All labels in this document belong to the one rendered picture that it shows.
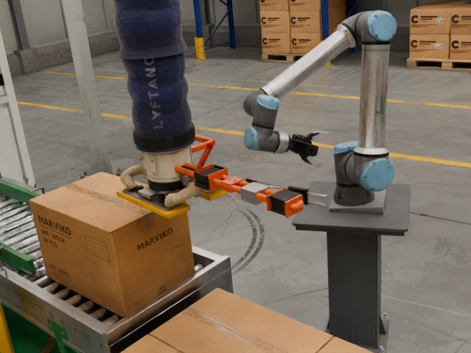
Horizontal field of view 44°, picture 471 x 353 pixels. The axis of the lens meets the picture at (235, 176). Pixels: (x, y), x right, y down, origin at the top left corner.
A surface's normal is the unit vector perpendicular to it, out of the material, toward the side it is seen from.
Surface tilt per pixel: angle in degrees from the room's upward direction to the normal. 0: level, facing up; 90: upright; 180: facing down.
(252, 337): 0
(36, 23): 90
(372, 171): 91
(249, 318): 0
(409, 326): 0
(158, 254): 90
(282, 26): 92
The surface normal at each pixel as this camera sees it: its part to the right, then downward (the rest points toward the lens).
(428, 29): -0.58, 0.36
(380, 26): 0.29, 0.12
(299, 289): -0.08, -0.93
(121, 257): 0.75, 0.18
